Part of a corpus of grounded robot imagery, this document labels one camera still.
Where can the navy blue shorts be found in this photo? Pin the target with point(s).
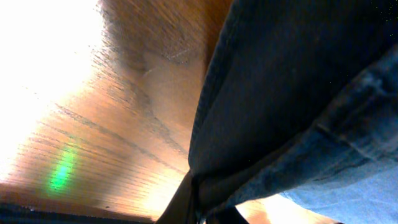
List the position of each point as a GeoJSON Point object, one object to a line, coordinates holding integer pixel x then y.
{"type": "Point", "coordinates": [300, 99]}

